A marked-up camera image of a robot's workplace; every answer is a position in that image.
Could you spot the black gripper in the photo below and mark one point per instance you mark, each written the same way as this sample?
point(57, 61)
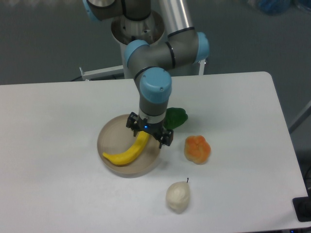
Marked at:
point(155, 128)

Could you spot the yellow toy banana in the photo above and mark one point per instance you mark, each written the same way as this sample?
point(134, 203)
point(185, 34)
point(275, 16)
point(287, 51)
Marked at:
point(131, 154)

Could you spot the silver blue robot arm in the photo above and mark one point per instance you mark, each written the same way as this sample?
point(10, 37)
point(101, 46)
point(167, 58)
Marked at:
point(154, 44)

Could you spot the beige round plate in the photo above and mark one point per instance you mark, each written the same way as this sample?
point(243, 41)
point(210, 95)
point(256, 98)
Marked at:
point(116, 138)

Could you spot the green toy bell pepper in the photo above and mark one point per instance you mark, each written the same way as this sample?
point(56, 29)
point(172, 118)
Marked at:
point(175, 117)

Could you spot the orange toy bread roll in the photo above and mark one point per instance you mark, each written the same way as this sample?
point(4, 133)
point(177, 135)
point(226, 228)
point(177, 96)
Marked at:
point(197, 149)

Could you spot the white toy pear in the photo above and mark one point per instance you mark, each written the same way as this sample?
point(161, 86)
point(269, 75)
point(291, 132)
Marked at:
point(178, 196)

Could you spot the black device at table edge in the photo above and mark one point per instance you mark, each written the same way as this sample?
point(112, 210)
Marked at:
point(302, 206)

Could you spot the white metal base bracket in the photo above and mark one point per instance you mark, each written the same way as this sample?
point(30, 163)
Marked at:
point(102, 74)

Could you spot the white upright metal bracket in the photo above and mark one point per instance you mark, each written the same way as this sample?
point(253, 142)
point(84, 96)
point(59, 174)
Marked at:
point(202, 66)

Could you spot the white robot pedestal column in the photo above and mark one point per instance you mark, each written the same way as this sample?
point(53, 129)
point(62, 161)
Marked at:
point(125, 31)

